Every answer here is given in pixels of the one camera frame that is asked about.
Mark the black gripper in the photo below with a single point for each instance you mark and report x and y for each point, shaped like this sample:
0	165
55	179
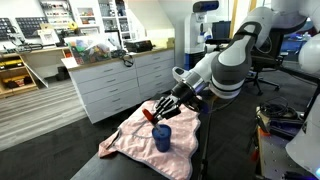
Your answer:
184	94

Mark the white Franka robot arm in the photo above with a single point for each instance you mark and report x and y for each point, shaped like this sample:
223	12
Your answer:
230	66

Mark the blue plastic cup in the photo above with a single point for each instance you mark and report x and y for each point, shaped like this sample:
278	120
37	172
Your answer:
162	140

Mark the pink dotted bib cloth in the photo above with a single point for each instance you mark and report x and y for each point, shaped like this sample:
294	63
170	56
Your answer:
133	136

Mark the white drawer cabinet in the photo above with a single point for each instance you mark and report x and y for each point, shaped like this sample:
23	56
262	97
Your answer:
110	90

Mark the black headphones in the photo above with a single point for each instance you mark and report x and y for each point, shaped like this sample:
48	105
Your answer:
128	60

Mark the black desktop device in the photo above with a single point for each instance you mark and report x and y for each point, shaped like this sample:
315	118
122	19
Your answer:
138	46

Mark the black mesh office chair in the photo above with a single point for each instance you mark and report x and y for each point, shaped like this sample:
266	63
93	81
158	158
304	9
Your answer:
257	78

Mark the dark desk monitor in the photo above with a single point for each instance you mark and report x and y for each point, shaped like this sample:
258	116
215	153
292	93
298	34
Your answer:
221	30

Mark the clear bin of coloured items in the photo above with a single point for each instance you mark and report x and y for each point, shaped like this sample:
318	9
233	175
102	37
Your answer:
88	50

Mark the white paper sheet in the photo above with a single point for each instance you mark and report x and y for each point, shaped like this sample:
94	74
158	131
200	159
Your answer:
69	62

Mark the metal breadboard robot table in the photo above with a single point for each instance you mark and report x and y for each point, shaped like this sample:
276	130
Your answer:
273	156

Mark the white leaning board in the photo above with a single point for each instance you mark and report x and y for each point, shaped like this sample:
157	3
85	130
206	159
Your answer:
36	75

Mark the wooden workbench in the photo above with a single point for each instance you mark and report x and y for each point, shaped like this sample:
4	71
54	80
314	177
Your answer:
40	55

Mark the black tool pegboard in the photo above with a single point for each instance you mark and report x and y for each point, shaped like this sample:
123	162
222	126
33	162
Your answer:
31	26

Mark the white picture frame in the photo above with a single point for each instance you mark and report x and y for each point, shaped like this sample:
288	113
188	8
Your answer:
48	36

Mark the wall parts shelf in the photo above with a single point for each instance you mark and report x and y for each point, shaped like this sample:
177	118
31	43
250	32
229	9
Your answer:
56	13

